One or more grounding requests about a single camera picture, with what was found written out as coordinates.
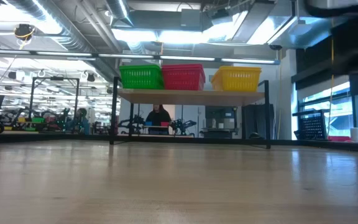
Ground black gantry frame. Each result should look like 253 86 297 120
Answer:
29 76 81 125

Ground person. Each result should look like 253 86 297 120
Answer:
145 105 173 135
67 108 91 135

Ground black ceiling camera device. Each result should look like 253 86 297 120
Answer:
13 23 36 41

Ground grey machine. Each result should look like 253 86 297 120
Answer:
203 105 239 138

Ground wooden shelf with black legs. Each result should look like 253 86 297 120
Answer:
109 76 272 150

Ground black perforated crate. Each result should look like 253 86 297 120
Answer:
292 108 328 141

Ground overhead light bar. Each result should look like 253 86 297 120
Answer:
0 48 281 65

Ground black aluminium table frame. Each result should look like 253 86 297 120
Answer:
0 132 358 154

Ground yellow plastic mesh basket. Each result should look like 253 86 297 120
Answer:
218 65 262 70
211 68 262 93

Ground green plastic mesh basket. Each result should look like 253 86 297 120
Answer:
119 64 163 70
119 67 165 90

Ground red plastic mesh basket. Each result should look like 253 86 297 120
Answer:
162 63 204 67
162 67 206 91
162 65 205 70

